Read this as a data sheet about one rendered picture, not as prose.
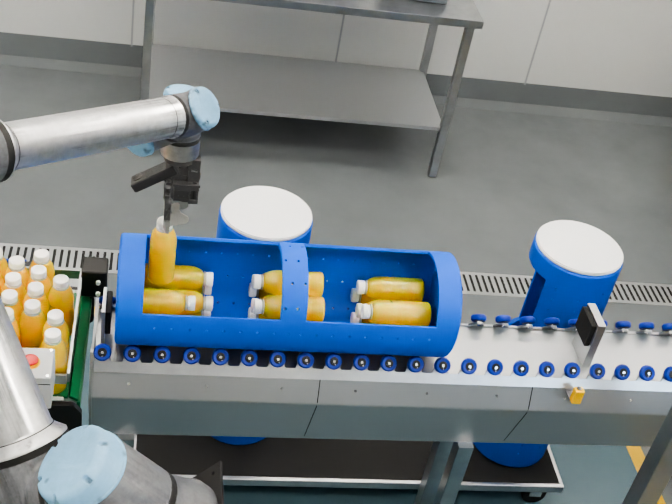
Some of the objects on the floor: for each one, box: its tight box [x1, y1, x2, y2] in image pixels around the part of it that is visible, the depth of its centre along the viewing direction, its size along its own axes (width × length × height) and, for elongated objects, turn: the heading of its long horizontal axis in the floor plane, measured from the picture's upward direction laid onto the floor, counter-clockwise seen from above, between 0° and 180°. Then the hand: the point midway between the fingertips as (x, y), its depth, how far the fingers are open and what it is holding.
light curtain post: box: [622, 406, 672, 504], centre depth 278 cm, size 6×6×170 cm
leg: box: [414, 441, 453, 504], centre depth 333 cm, size 6×6×63 cm
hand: (164, 223), depth 252 cm, fingers closed on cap, 4 cm apart
